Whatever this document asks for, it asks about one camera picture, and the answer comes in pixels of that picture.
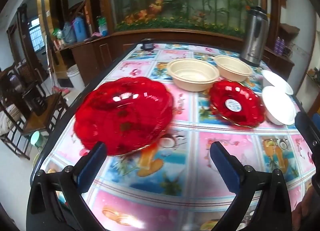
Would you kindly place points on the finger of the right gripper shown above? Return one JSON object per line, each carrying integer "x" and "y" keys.
{"x": 310, "y": 133}

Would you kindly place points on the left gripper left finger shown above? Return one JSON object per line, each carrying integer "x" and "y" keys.
{"x": 55, "y": 200}

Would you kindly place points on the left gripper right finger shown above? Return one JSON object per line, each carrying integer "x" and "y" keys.
{"x": 273, "y": 211}

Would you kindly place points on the white foam bowl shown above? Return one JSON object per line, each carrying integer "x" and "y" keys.
{"x": 272, "y": 79}
{"x": 280, "y": 109}

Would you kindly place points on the small red glass plate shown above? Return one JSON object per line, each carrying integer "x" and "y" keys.
{"x": 236, "y": 103}

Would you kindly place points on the small beige bowl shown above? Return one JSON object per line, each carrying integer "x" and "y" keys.
{"x": 232, "y": 68}

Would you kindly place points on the large red glass plate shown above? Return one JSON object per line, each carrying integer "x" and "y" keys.
{"x": 127, "y": 115}

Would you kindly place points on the large beige bowl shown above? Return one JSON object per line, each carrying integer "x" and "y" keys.
{"x": 192, "y": 75}

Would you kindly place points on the person's right hand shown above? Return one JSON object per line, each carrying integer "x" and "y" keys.
{"x": 309, "y": 203}

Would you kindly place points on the green lidded jar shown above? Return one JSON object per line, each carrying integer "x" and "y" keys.
{"x": 38, "y": 140}

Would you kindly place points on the wooden chair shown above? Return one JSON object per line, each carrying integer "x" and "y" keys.
{"x": 26, "y": 109}

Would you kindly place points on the stainless steel thermos jug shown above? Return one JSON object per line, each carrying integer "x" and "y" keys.
{"x": 256, "y": 30}

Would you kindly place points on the colourful patterned tablecloth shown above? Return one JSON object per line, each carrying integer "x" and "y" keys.
{"x": 177, "y": 186}

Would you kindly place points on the white plastic bucket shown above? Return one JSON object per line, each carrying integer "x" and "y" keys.
{"x": 74, "y": 76}

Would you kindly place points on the small black device on table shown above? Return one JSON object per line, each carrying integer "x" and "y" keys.
{"x": 147, "y": 44}

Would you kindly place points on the blue water jug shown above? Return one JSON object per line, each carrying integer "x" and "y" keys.
{"x": 80, "y": 29}

